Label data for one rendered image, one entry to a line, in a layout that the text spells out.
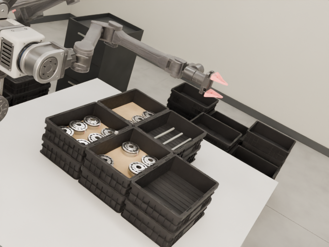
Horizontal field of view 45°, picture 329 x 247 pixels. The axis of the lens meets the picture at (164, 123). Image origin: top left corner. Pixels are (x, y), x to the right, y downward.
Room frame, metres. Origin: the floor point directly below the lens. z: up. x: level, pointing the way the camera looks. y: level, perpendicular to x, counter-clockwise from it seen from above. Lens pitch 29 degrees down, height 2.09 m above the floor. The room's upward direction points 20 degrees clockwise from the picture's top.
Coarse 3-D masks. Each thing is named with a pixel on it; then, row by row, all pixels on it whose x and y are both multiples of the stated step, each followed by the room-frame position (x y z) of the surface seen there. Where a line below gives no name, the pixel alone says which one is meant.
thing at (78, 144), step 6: (96, 102) 2.07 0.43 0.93; (78, 108) 1.94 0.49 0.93; (60, 114) 1.81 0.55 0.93; (114, 114) 2.01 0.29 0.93; (48, 120) 1.72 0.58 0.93; (54, 126) 1.69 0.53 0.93; (60, 132) 1.67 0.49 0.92; (66, 132) 1.67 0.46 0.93; (114, 132) 1.82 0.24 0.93; (66, 138) 1.65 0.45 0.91; (72, 138) 1.64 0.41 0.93; (102, 138) 1.73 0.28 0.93; (78, 144) 1.61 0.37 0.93; (90, 144) 1.64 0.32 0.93; (84, 150) 1.61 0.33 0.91
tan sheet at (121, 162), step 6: (114, 150) 1.80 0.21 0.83; (114, 156) 1.75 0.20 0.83; (120, 156) 1.77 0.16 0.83; (126, 156) 1.79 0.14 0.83; (138, 156) 1.83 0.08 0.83; (114, 162) 1.70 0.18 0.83; (120, 162) 1.72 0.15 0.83; (126, 162) 1.74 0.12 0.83; (120, 168) 1.67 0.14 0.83; (126, 168) 1.69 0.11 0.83; (126, 174) 1.64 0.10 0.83
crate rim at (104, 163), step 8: (128, 128) 1.91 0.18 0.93; (136, 128) 1.94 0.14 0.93; (112, 136) 1.78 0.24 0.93; (96, 144) 1.66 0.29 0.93; (160, 144) 1.87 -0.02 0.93; (88, 152) 1.58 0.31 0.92; (96, 160) 1.56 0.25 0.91; (104, 160) 1.56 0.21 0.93; (160, 160) 1.72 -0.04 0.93; (112, 168) 1.52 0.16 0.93; (120, 176) 1.49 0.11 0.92; (136, 176) 1.52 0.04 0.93
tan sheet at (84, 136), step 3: (102, 123) 2.03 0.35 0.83; (102, 126) 2.00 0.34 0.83; (105, 126) 2.01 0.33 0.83; (87, 129) 1.91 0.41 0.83; (90, 129) 1.92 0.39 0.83; (96, 129) 1.95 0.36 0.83; (99, 129) 1.96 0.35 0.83; (87, 132) 1.88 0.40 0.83; (90, 132) 1.89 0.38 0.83; (93, 132) 1.90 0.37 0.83; (96, 132) 1.92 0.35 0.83; (99, 132) 1.93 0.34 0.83; (75, 135) 1.82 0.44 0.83; (78, 135) 1.83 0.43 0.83; (81, 135) 1.84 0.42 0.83; (84, 135) 1.85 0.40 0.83; (87, 135) 1.86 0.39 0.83; (75, 138) 1.79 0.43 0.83; (78, 138) 1.80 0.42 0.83; (81, 138) 1.81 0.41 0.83; (84, 138) 1.82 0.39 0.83
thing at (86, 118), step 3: (87, 117) 1.99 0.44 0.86; (90, 117) 2.00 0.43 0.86; (93, 117) 2.01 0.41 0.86; (96, 117) 2.02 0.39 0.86; (84, 120) 1.95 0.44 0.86; (87, 120) 1.96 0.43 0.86; (99, 120) 2.00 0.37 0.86; (87, 123) 1.93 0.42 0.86; (90, 123) 1.94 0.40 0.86; (93, 123) 1.95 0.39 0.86; (96, 123) 1.96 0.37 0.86; (99, 123) 1.97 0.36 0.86
